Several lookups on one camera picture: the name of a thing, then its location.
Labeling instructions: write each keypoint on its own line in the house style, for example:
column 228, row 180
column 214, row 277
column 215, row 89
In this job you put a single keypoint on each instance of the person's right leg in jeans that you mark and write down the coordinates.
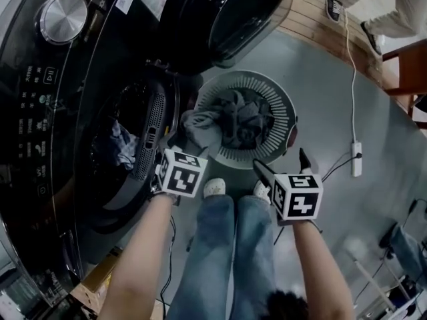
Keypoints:
column 255, row 245

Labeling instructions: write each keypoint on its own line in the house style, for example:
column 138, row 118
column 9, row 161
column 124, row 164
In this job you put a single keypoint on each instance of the dark grey clothes pile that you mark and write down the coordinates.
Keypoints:
column 247, row 118

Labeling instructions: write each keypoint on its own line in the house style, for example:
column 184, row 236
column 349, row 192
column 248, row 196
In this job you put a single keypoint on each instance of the black round machine door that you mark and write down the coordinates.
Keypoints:
column 233, row 15

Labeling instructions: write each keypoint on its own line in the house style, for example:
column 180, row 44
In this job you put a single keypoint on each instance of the white power strip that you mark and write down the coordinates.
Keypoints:
column 356, row 158

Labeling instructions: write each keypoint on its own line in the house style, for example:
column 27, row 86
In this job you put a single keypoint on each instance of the person's right white shoe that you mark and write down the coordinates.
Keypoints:
column 262, row 192

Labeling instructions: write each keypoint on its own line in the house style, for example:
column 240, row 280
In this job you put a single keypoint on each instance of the person's left white shoe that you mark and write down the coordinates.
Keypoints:
column 215, row 187

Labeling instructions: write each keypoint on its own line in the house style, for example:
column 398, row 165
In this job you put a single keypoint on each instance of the silver control dial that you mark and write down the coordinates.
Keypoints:
column 62, row 16

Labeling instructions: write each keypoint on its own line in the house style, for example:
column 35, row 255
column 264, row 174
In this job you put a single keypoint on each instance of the black washing machine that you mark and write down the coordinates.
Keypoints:
column 30, row 118

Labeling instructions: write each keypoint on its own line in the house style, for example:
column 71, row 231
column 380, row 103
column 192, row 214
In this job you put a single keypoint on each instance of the person's left forearm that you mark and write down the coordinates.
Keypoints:
column 140, row 258

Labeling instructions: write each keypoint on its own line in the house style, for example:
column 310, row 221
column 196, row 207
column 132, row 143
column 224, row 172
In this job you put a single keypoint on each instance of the person's left leg in jeans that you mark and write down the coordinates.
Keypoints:
column 207, row 252

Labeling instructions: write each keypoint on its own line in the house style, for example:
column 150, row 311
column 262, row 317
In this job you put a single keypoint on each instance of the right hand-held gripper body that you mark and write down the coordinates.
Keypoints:
column 298, row 198

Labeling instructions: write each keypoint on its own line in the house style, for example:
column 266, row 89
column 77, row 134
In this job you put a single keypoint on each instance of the white round laundry basket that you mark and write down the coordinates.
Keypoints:
column 283, row 112

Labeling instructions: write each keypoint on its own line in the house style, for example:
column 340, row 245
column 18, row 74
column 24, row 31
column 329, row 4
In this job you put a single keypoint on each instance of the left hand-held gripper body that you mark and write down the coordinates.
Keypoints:
column 181, row 175

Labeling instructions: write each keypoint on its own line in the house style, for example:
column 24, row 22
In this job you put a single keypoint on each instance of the light grey garment clothes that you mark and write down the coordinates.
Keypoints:
column 200, row 125

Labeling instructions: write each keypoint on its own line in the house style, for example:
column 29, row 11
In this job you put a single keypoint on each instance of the person's right forearm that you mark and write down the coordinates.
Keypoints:
column 320, row 272

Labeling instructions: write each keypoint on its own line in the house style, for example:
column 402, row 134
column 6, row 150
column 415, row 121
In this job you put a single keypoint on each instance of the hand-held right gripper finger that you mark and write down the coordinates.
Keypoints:
column 305, row 162
column 263, row 173

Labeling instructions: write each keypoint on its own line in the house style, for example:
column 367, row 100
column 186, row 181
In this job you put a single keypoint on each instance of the wooden furniture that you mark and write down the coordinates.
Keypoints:
column 412, row 68

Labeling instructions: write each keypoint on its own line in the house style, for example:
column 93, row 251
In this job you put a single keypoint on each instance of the blue grey garment clothes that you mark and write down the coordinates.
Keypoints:
column 124, row 145

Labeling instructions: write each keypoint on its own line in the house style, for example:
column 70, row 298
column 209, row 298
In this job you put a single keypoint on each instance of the cardboard box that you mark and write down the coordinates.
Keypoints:
column 96, row 278

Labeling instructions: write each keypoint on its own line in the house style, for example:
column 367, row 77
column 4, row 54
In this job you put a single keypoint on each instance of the person's white shoe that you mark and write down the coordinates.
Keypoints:
column 262, row 192
column 215, row 187

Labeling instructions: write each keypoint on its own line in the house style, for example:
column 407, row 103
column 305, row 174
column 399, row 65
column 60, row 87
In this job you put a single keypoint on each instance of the white stand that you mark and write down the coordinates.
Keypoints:
column 373, row 278

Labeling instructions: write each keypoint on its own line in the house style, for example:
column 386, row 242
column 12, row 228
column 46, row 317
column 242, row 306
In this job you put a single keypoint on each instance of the person's leg in jeans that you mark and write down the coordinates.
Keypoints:
column 207, row 252
column 255, row 245

